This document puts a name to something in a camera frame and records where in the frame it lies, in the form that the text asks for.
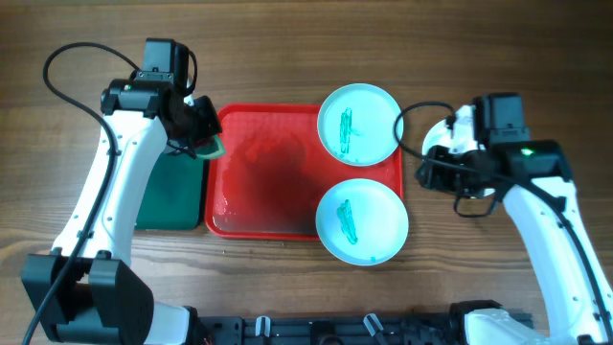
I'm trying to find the green yellow sponge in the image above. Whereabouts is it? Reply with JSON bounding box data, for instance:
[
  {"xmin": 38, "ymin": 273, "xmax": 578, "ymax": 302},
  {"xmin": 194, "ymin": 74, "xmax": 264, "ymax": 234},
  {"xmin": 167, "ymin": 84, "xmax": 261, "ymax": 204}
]
[{"xmin": 195, "ymin": 135, "xmax": 226, "ymax": 160}]

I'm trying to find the white plate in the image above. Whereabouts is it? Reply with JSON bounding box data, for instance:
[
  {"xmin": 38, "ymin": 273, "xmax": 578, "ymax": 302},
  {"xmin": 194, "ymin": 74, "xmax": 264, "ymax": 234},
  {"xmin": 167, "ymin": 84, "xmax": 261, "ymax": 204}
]
[
  {"xmin": 316, "ymin": 83, "xmax": 404, "ymax": 167},
  {"xmin": 315, "ymin": 178, "xmax": 409, "ymax": 266}
]

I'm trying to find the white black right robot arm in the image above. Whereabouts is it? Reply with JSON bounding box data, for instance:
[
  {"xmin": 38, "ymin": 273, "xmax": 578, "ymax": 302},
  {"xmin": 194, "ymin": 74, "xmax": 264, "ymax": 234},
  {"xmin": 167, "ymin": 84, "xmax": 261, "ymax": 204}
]
[{"xmin": 416, "ymin": 139, "xmax": 612, "ymax": 344}]

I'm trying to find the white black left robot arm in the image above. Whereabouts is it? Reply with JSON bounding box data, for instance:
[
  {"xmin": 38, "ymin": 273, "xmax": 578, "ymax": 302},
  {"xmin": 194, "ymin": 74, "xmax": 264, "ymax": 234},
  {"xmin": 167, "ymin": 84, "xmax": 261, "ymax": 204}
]
[{"xmin": 21, "ymin": 73, "xmax": 221, "ymax": 344}]

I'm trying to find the black water tray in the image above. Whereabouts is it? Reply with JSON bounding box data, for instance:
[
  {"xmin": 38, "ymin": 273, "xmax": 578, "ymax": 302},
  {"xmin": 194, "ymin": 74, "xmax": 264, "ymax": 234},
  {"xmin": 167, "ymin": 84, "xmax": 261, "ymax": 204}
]
[{"xmin": 135, "ymin": 154, "xmax": 209, "ymax": 231}]

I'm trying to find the red plastic tray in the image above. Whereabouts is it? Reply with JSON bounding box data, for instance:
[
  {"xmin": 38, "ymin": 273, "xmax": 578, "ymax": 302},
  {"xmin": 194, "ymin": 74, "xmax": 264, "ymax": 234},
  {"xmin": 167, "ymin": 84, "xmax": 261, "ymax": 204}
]
[{"xmin": 204, "ymin": 103, "xmax": 404, "ymax": 241}]

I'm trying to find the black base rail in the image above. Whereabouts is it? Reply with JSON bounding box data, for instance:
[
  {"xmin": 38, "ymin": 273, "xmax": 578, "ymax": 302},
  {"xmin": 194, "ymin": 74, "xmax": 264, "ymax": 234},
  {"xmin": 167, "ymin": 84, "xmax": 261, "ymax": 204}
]
[{"xmin": 200, "ymin": 313, "xmax": 467, "ymax": 345}]

